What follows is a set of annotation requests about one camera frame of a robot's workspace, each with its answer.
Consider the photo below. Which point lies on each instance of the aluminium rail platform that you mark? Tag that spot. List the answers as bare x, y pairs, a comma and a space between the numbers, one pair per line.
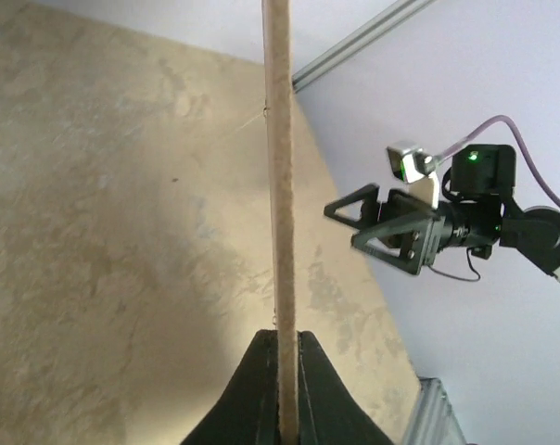
433, 421

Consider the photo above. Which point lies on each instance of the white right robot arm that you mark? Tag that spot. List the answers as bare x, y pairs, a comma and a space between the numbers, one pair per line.
489, 170

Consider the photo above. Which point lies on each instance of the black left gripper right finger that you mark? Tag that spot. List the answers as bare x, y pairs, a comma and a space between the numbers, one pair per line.
328, 414

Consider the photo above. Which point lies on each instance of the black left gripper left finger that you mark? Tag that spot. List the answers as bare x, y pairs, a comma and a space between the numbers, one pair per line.
246, 413

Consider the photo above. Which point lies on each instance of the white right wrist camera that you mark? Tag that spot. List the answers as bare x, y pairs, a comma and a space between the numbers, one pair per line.
410, 164

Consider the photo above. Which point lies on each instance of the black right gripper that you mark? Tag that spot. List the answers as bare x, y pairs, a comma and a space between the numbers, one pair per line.
408, 234

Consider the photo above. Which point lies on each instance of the brown cardboard backing board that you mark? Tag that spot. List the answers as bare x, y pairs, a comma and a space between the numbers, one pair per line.
279, 119

